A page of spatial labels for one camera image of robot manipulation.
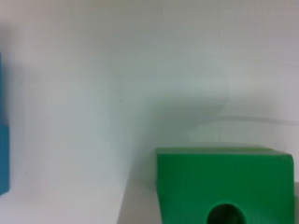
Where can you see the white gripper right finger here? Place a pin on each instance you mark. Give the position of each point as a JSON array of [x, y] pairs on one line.
[[296, 203]]

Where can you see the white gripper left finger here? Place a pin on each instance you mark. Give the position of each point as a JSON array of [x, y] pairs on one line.
[[140, 204]]

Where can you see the green square block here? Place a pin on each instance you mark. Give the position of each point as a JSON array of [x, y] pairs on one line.
[[225, 186]]

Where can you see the light blue square block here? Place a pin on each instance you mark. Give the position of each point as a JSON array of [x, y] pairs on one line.
[[4, 144]]

